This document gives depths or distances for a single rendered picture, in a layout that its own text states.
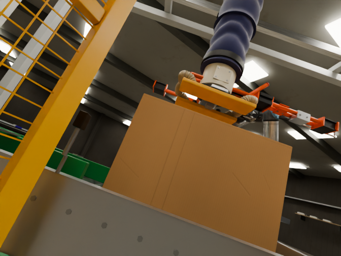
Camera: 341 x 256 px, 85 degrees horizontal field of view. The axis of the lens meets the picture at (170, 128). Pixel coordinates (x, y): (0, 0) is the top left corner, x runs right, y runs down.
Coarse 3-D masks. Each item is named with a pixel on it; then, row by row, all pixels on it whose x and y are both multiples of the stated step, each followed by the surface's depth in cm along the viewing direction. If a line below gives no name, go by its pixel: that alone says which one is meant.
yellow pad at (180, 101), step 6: (180, 102) 100; (186, 102) 98; (192, 102) 98; (186, 108) 105; (192, 108) 102; (198, 108) 99; (204, 108) 98; (204, 114) 104; (210, 114) 101; (216, 114) 99; (222, 114) 98; (222, 120) 103; (228, 120) 100; (234, 120) 98
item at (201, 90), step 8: (184, 80) 80; (192, 80) 80; (184, 88) 86; (192, 88) 83; (200, 88) 81; (208, 88) 80; (200, 96) 87; (208, 96) 84; (216, 96) 82; (224, 96) 80; (232, 96) 80; (216, 104) 89; (224, 104) 86; (232, 104) 84; (240, 104) 81; (248, 104) 80; (240, 112) 88; (248, 112) 85
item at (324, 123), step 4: (324, 120) 93; (328, 120) 95; (332, 120) 94; (316, 124) 97; (320, 124) 94; (324, 124) 94; (328, 124) 94; (332, 124) 94; (336, 124) 94; (312, 128) 99; (316, 128) 97; (320, 128) 96; (324, 128) 94; (328, 128) 93; (332, 128) 93; (336, 128) 93; (320, 132) 99; (324, 132) 98; (328, 132) 97; (332, 132) 95
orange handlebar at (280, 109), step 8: (192, 72) 95; (232, 88) 94; (176, 96) 122; (240, 96) 98; (256, 96) 95; (272, 104) 94; (280, 104) 95; (272, 112) 100; (280, 112) 97; (288, 112) 95; (296, 112) 94; (312, 120) 95; (320, 120) 95
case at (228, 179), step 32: (128, 128) 67; (160, 128) 68; (192, 128) 69; (224, 128) 70; (128, 160) 64; (160, 160) 65; (192, 160) 66; (224, 160) 67; (256, 160) 68; (288, 160) 68; (128, 192) 61; (160, 192) 62; (192, 192) 63; (224, 192) 64; (256, 192) 64; (224, 224) 61; (256, 224) 62
